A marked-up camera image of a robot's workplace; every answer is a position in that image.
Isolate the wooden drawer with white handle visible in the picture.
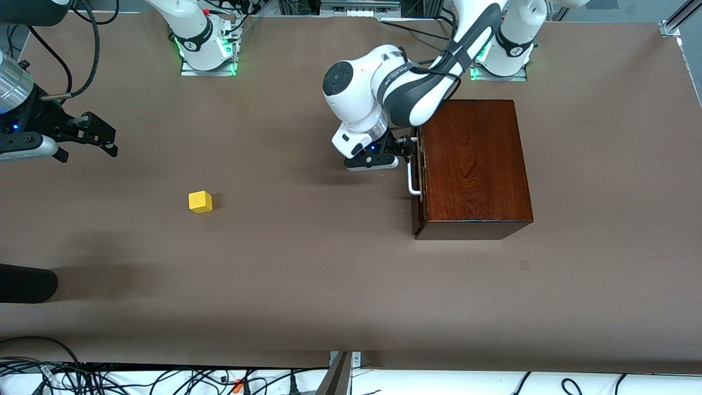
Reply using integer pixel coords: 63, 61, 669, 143
406, 126, 426, 217

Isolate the yellow cube block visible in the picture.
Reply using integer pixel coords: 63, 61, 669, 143
188, 190, 213, 214

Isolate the dark brown wooden cabinet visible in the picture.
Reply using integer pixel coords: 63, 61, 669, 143
411, 99, 534, 240

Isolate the black cylinder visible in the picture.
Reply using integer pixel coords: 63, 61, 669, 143
0, 263, 59, 304

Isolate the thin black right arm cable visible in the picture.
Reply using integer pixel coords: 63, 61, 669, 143
26, 24, 73, 92

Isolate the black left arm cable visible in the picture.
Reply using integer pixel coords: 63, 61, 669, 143
409, 11, 478, 77

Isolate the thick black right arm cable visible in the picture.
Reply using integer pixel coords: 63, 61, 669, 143
39, 0, 101, 102

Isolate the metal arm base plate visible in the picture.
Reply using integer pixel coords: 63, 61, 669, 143
180, 33, 238, 77
469, 55, 528, 82

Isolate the long black table cable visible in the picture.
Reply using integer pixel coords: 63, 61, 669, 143
381, 20, 449, 42

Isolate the black arched cable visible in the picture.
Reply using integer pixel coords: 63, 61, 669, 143
0, 336, 83, 365

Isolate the silver bracket plate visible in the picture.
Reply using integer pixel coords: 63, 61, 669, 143
329, 351, 363, 369

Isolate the grey metal post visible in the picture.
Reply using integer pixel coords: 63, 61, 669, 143
315, 351, 353, 395

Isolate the tangled black cable bundle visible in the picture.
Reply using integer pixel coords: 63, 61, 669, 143
0, 358, 330, 395

